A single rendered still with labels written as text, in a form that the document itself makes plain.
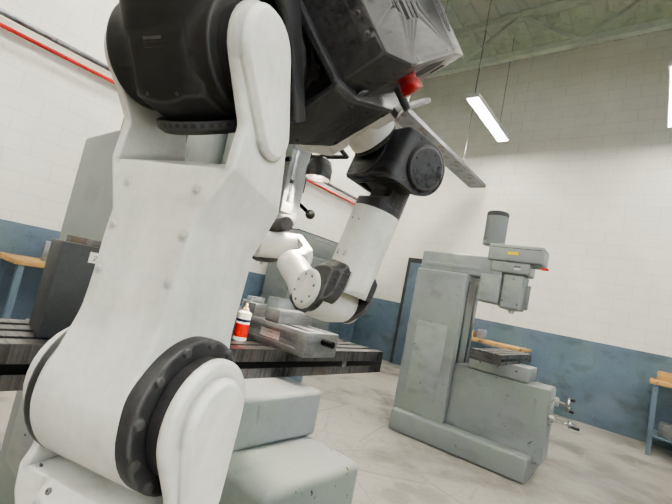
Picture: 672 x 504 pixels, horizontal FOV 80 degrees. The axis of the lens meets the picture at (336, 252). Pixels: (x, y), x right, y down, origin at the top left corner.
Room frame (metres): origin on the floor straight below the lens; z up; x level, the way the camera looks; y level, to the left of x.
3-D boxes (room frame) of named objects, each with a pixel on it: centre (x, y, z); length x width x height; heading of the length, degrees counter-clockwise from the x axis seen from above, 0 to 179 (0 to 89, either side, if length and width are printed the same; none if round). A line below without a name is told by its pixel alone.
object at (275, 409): (1.17, 0.26, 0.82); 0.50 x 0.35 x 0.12; 50
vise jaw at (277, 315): (1.27, 0.10, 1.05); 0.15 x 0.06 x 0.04; 141
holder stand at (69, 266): (0.88, 0.48, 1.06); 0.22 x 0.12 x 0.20; 134
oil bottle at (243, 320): (1.20, 0.23, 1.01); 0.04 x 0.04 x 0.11
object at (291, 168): (1.10, 0.17, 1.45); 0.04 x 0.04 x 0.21; 50
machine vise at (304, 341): (1.28, 0.12, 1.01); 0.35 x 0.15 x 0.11; 51
